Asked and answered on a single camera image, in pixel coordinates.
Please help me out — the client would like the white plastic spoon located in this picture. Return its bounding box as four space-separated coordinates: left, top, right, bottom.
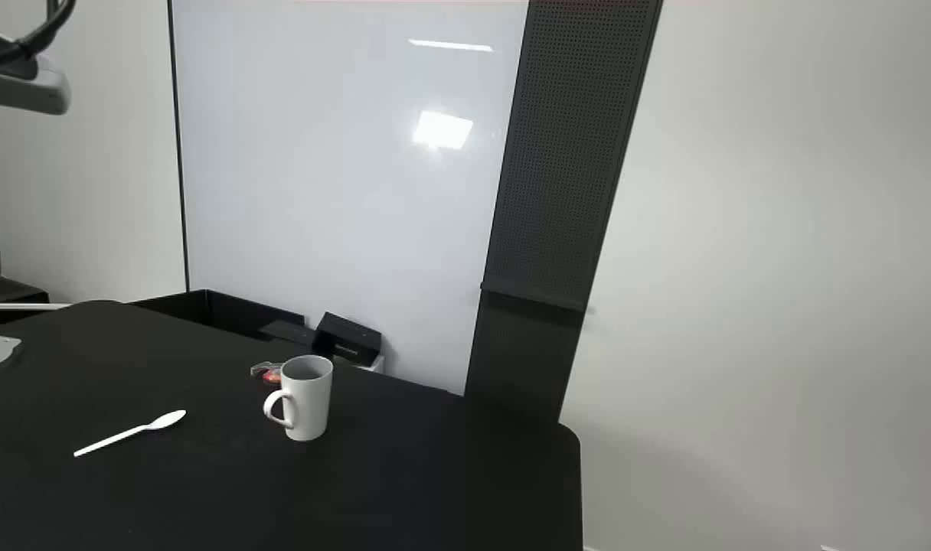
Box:
71 407 191 461

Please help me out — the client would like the small clear red object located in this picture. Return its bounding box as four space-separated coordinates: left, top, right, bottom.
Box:
247 360 285 391

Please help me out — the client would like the large whiteboard panel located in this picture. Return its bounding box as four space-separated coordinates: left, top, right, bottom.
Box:
168 0 534 399

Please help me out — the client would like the white ceramic mug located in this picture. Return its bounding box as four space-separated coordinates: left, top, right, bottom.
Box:
261 353 336 444

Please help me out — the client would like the small black box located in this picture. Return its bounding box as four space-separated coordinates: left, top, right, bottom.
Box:
310 309 386 374

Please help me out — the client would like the black vertical pillar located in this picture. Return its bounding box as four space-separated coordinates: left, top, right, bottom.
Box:
462 0 665 425

